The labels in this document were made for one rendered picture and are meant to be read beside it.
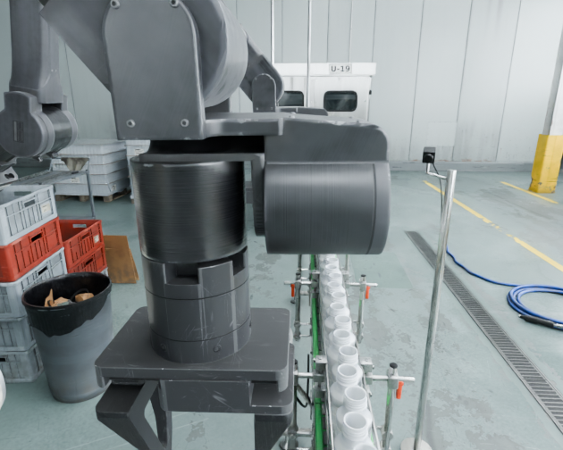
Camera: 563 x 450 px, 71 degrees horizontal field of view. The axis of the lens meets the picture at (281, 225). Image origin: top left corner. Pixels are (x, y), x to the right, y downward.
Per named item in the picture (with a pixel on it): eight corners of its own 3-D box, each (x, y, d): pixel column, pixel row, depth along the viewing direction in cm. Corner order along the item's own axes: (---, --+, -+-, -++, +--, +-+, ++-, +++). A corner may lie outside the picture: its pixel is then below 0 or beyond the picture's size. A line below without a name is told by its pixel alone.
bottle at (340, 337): (323, 405, 85) (324, 338, 80) (327, 387, 90) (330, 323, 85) (350, 411, 83) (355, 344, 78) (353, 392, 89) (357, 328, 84)
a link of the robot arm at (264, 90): (256, 76, 65) (250, 73, 57) (326, 74, 65) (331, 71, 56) (259, 148, 69) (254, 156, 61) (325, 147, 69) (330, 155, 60)
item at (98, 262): (73, 296, 300) (69, 270, 293) (21, 296, 300) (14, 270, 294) (108, 266, 358) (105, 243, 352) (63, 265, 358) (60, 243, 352)
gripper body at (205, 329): (287, 401, 20) (286, 269, 18) (95, 396, 21) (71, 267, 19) (290, 332, 26) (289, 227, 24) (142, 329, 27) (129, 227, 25)
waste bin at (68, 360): (102, 412, 217) (85, 308, 198) (23, 408, 219) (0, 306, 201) (136, 361, 260) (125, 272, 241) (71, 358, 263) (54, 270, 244)
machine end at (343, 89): (365, 236, 511) (375, 62, 450) (257, 234, 519) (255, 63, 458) (351, 205, 663) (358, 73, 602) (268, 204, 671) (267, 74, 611)
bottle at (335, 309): (348, 373, 95) (351, 312, 90) (323, 372, 95) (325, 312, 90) (345, 357, 101) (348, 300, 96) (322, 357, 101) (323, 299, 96)
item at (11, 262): (13, 282, 221) (6, 245, 215) (-62, 284, 219) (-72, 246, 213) (64, 245, 280) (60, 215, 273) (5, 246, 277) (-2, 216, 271)
